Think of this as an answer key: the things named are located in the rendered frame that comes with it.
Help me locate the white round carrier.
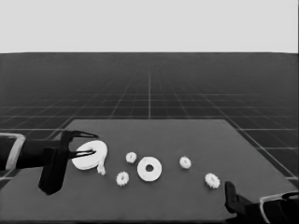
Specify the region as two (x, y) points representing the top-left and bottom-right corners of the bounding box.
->
(136, 156), (163, 182)

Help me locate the large thick white disc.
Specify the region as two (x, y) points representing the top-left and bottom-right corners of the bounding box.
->
(71, 139), (108, 171)

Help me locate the small white T-shaped piece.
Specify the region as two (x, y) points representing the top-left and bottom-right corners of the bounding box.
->
(96, 157), (107, 176)

